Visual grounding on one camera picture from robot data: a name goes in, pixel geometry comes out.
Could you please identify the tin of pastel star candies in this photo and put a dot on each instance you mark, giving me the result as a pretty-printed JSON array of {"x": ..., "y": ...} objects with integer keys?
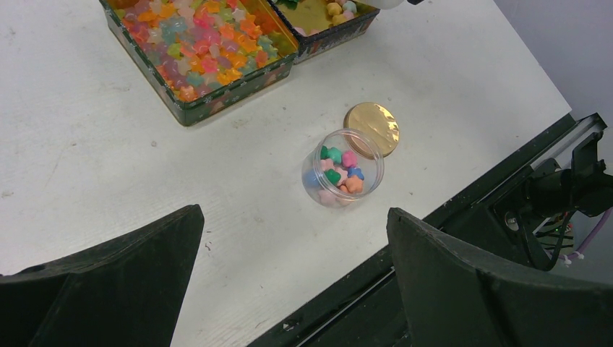
[{"x": 320, "y": 25}]

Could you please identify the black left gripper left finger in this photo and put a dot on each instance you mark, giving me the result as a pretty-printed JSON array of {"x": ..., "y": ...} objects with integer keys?
[{"x": 127, "y": 291}]

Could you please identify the clear round plastic container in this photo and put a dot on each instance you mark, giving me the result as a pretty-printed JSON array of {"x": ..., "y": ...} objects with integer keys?
[{"x": 345, "y": 167}]

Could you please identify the tin of translucent star candies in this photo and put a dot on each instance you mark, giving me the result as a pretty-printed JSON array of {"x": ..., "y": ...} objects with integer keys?
[{"x": 203, "y": 56}]

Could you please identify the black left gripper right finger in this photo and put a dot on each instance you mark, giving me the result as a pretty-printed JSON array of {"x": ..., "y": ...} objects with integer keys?
[{"x": 456, "y": 294}]

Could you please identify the gold round lid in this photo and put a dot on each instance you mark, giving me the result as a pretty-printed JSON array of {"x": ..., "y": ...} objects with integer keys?
[{"x": 377, "y": 123}]

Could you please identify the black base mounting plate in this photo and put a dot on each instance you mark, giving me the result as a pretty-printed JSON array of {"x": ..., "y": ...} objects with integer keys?
[{"x": 521, "y": 210}]

